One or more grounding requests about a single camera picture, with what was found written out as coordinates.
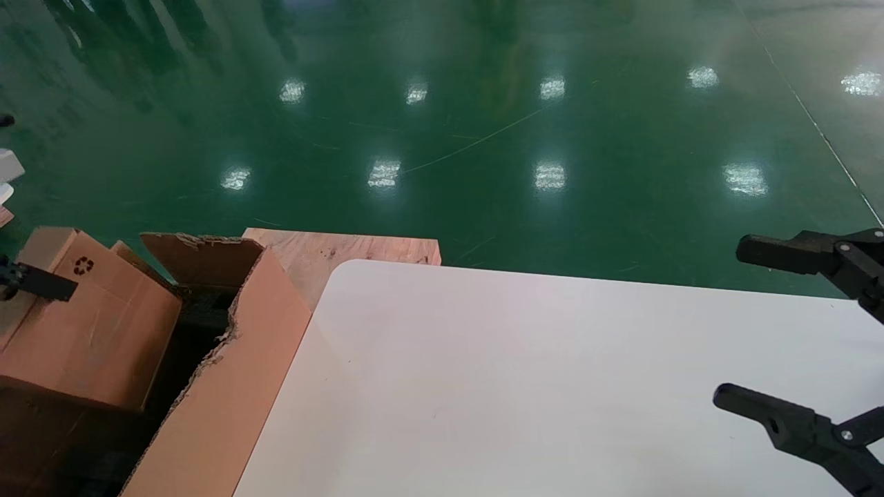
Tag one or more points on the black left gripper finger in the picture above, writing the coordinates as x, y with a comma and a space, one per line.
41, 281

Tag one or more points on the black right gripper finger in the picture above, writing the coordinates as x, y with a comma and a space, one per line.
794, 424
780, 252

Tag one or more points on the small cardboard box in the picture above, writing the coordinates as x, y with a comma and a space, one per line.
103, 331

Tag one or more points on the large brown cardboard box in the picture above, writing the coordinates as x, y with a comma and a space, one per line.
235, 386

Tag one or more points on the small brown object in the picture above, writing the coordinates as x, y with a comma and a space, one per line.
4, 217

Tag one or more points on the small white object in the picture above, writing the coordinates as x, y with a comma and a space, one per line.
4, 193

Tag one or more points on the wooden pallet board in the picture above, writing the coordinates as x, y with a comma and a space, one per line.
359, 252

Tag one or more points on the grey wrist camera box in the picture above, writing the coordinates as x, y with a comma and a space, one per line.
8, 166

